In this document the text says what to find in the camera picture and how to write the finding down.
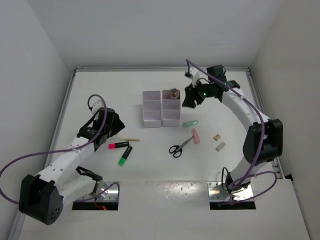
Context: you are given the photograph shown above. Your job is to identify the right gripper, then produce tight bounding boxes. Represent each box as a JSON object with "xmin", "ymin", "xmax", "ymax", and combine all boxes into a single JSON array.
[{"xmin": 182, "ymin": 78, "xmax": 215, "ymax": 109}]

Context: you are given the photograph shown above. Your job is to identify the yellow slim highlighter pen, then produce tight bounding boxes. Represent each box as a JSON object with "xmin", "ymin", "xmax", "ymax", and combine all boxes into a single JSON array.
[{"xmin": 120, "ymin": 137, "xmax": 141, "ymax": 142}]

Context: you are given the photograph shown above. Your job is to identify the brown tape roll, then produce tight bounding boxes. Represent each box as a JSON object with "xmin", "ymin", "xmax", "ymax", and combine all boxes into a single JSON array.
[{"xmin": 169, "ymin": 87, "xmax": 180, "ymax": 100}]

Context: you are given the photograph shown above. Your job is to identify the black handled scissors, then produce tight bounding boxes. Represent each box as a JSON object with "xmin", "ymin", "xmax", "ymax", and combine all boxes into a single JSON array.
[{"xmin": 168, "ymin": 136, "xmax": 194, "ymax": 158}]

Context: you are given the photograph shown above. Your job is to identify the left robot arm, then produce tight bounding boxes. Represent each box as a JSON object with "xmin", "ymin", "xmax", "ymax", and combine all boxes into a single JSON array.
[{"xmin": 18, "ymin": 107, "xmax": 125, "ymax": 225}]

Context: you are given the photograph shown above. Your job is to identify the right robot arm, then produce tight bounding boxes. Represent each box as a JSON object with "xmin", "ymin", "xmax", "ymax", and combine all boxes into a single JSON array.
[{"xmin": 182, "ymin": 61, "xmax": 283, "ymax": 193}]

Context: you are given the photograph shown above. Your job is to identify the pink black highlighter marker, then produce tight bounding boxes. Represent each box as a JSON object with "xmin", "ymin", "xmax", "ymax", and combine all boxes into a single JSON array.
[{"xmin": 108, "ymin": 141, "xmax": 130, "ymax": 149}]

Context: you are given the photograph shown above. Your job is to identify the white right organizer box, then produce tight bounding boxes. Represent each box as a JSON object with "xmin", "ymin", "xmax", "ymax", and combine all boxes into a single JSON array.
[{"xmin": 161, "ymin": 89, "xmax": 181, "ymax": 127}]

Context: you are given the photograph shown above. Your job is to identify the white organizer box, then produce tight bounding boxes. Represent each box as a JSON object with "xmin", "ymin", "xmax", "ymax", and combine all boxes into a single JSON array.
[
  {"xmin": 142, "ymin": 90, "xmax": 162, "ymax": 128},
  {"xmin": 161, "ymin": 89, "xmax": 181, "ymax": 127}
]

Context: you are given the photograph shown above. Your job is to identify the green black highlighter marker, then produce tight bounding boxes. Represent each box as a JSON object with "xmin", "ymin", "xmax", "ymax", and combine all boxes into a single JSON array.
[{"xmin": 118, "ymin": 146, "xmax": 133, "ymax": 166}]

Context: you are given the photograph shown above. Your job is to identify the white left organizer box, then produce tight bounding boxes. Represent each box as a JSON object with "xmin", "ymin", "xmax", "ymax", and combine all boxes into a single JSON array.
[{"xmin": 142, "ymin": 90, "xmax": 162, "ymax": 128}]

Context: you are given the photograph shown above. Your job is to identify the pink stapler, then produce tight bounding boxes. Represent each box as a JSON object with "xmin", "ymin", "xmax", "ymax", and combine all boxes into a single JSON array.
[{"xmin": 191, "ymin": 128, "xmax": 200, "ymax": 144}]

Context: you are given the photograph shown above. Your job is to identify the beige eraser block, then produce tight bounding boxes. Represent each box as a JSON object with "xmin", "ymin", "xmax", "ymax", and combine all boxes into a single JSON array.
[{"xmin": 215, "ymin": 142, "xmax": 226, "ymax": 152}]

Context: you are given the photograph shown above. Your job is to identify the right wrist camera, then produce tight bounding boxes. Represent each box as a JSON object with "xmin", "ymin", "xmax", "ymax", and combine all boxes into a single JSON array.
[{"xmin": 184, "ymin": 67, "xmax": 200, "ymax": 82}]

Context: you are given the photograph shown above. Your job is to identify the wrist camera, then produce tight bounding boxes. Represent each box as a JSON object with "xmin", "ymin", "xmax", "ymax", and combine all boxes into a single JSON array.
[
  {"xmin": 184, "ymin": 67, "xmax": 200, "ymax": 82},
  {"xmin": 89, "ymin": 99, "xmax": 105, "ymax": 115}
]

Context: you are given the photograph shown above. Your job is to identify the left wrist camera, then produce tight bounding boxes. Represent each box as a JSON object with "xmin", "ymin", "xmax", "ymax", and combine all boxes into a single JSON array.
[{"xmin": 89, "ymin": 99, "xmax": 105, "ymax": 115}]

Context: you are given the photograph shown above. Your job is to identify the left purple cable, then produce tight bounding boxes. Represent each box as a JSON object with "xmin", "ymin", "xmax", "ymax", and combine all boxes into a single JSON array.
[{"xmin": 0, "ymin": 94, "xmax": 120, "ymax": 204}]

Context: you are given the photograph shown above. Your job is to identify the purple cable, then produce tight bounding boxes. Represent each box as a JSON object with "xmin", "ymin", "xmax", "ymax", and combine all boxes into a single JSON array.
[
  {"xmin": 184, "ymin": 59, "xmax": 280, "ymax": 201},
  {"xmin": 0, "ymin": 94, "xmax": 120, "ymax": 204}
]

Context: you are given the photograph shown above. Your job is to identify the aluminium table frame rail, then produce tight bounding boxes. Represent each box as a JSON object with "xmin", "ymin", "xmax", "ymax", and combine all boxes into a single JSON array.
[{"xmin": 9, "ymin": 67, "xmax": 291, "ymax": 240}]

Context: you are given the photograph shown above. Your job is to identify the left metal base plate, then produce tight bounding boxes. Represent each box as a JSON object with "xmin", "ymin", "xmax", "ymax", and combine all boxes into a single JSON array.
[{"xmin": 87, "ymin": 181, "xmax": 121, "ymax": 202}]

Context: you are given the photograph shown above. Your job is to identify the metal base plate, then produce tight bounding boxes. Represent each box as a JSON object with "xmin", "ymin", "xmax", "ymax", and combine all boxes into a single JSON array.
[
  {"xmin": 207, "ymin": 181, "xmax": 254, "ymax": 203},
  {"xmin": 87, "ymin": 181, "xmax": 121, "ymax": 202}
]

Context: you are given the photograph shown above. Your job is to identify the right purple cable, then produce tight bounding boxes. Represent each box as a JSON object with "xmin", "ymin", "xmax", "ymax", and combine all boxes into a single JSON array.
[{"xmin": 184, "ymin": 59, "xmax": 280, "ymax": 201}]

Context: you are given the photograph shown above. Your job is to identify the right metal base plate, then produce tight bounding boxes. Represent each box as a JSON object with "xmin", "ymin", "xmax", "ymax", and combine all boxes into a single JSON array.
[{"xmin": 207, "ymin": 181, "xmax": 254, "ymax": 203}]

